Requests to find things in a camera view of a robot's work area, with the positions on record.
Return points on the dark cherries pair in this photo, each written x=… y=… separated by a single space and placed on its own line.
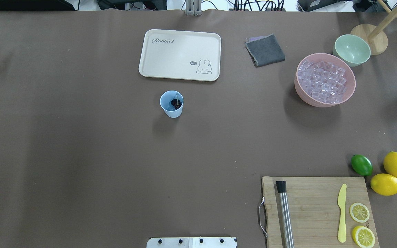
x=175 y=103

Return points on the clear ice cubes pile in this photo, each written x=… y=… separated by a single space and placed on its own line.
x=323 y=81

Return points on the light blue cup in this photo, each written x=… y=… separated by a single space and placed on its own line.
x=165 y=103

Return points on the wooden cup stand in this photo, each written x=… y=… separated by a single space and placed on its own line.
x=374 y=35

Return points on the cream rabbit tray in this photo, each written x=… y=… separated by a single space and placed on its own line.
x=181 y=55

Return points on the grey folded cloth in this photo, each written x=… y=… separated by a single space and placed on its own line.
x=264 y=50

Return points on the steel muddler black tip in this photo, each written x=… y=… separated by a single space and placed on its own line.
x=286 y=218

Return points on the pink bowl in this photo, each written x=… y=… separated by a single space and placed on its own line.
x=350 y=77

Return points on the wooden cutting board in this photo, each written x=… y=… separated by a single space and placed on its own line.
x=314 y=212

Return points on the yellow plastic knife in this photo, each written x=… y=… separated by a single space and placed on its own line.
x=341 y=201

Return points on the green lime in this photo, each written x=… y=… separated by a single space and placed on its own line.
x=361 y=165

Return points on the mint green bowl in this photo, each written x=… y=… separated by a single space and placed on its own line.
x=352 y=49

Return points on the lemon slice lower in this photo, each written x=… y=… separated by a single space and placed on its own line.
x=359 y=212

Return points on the lemon slice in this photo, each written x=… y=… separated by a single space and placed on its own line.
x=359 y=212
x=363 y=237

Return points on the yellow lemon near board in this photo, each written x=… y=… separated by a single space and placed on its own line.
x=384 y=184

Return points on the lemon slice upper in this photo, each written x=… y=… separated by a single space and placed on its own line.
x=363 y=237

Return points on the aluminium frame post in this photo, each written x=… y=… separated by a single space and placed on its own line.
x=193 y=7

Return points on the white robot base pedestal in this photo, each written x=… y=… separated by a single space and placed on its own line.
x=192 y=242

